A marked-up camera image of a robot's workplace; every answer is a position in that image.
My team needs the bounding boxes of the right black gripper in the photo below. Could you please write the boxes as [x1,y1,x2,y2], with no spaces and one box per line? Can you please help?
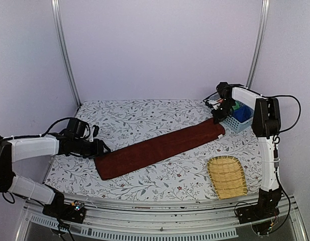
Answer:
[213,98,237,124]

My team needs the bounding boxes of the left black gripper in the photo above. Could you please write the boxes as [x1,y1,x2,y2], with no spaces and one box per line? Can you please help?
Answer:
[74,138,112,160]

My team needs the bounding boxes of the blue towel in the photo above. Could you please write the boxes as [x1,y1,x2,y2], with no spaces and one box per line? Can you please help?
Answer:
[233,106,252,123]

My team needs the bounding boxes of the brown towel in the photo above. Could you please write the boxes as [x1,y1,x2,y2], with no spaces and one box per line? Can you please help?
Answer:
[94,118,225,180]

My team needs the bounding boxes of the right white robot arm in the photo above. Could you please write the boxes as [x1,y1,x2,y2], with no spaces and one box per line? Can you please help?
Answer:
[212,82,282,223]

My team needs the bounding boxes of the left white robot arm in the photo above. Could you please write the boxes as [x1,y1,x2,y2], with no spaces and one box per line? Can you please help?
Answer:
[0,133,110,223]

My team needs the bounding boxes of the green towel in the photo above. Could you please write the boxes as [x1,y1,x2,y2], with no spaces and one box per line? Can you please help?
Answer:
[232,101,241,110]

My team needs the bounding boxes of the floral tablecloth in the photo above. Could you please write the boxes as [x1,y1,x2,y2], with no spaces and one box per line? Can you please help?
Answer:
[45,100,262,202]

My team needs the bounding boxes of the light blue plastic basket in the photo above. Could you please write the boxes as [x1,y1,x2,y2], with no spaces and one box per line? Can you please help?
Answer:
[210,92,255,134]

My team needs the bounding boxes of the yellow bamboo tray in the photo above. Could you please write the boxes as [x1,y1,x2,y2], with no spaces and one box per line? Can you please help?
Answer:
[207,156,248,200]

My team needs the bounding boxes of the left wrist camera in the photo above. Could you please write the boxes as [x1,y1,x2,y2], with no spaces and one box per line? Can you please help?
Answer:
[88,125,99,142]

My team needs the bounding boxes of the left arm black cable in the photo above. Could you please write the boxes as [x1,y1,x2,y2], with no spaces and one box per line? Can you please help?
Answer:
[1,117,75,204]

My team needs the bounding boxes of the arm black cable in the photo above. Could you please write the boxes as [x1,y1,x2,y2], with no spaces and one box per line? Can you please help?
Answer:
[1,117,75,204]
[203,86,301,226]

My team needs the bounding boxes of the aluminium front rail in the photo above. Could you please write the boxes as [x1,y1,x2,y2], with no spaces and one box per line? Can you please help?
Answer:
[16,194,310,240]

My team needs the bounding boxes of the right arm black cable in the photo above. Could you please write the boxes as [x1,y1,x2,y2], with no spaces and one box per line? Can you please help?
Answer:
[203,86,301,226]

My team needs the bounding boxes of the left aluminium frame post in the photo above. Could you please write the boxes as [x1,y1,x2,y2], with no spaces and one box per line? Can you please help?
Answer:
[51,0,81,107]

